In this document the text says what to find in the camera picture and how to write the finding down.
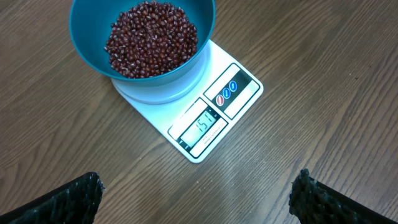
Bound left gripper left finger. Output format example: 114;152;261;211
1;172;104;224

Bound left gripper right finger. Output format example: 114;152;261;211
289;169;397;224

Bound white digital kitchen scale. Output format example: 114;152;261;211
112;40;264;163

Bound red beans in bowl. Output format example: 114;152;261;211
104;1;198;78

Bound blue bowl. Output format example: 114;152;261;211
69;0;216;86

